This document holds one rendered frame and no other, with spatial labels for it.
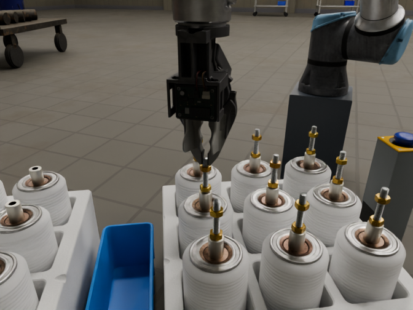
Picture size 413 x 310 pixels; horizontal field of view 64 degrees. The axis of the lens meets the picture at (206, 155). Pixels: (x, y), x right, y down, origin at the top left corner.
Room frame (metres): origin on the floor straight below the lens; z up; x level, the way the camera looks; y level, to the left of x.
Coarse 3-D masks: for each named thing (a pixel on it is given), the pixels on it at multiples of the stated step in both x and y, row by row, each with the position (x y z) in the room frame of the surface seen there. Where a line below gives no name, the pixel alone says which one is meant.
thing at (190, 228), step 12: (180, 204) 0.49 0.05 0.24; (228, 204) 0.48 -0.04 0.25; (180, 216) 0.46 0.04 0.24; (228, 216) 0.46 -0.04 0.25; (180, 228) 0.46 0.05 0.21; (192, 228) 0.44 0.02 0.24; (204, 228) 0.43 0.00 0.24; (228, 228) 0.45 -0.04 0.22; (180, 240) 0.46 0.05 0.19; (192, 240) 0.44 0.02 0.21; (180, 252) 0.47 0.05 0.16
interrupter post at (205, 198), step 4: (200, 192) 0.48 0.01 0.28; (208, 192) 0.48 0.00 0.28; (200, 196) 0.47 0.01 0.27; (204, 196) 0.47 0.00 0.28; (208, 196) 0.47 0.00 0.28; (200, 200) 0.47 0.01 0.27; (204, 200) 0.47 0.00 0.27; (208, 200) 0.47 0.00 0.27; (200, 204) 0.47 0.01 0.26; (204, 204) 0.47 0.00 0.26; (208, 204) 0.47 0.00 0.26; (204, 208) 0.47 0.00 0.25; (208, 208) 0.47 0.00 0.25
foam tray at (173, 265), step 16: (224, 192) 0.63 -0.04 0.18; (176, 224) 0.52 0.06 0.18; (240, 224) 0.54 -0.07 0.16; (176, 240) 0.47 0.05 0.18; (240, 240) 0.47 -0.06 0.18; (176, 256) 0.43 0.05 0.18; (256, 256) 0.43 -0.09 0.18; (176, 272) 0.40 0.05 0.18; (256, 272) 0.42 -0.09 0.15; (400, 272) 0.40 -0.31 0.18; (176, 288) 0.36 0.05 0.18; (256, 288) 0.36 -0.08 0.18; (336, 288) 0.36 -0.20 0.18; (400, 288) 0.37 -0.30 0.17; (176, 304) 0.33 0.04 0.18; (256, 304) 0.33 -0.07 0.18; (320, 304) 0.37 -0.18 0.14; (336, 304) 0.33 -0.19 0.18; (352, 304) 0.33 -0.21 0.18; (368, 304) 0.33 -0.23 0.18; (384, 304) 0.33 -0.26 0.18; (400, 304) 0.33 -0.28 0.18
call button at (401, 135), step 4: (400, 132) 0.62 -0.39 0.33; (404, 132) 0.62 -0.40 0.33; (396, 136) 0.60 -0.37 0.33; (400, 136) 0.60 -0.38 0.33; (404, 136) 0.60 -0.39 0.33; (408, 136) 0.60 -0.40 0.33; (412, 136) 0.60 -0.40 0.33; (396, 140) 0.61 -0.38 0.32; (400, 140) 0.59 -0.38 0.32; (404, 140) 0.59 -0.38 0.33; (408, 140) 0.59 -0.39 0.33; (412, 140) 0.59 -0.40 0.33; (404, 144) 0.59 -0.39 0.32; (408, 144) 0.59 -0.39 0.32; (412, 144) 0.59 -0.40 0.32
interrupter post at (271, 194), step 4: (268, 188) 0.49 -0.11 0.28; (272, 188) 0.49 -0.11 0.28; (276, 188) 0.49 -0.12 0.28; (268, 192) 0.49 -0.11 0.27; (272, 192) 0.48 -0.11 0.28; (276, 192) 0.48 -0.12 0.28; (268, 196) 0.49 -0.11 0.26; (272, 196) 0.48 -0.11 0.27; (276, 196) 0.48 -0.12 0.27; (268, 200) 0.49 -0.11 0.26; (272, 200) 0.48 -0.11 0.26; (276, 200) 0.49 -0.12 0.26
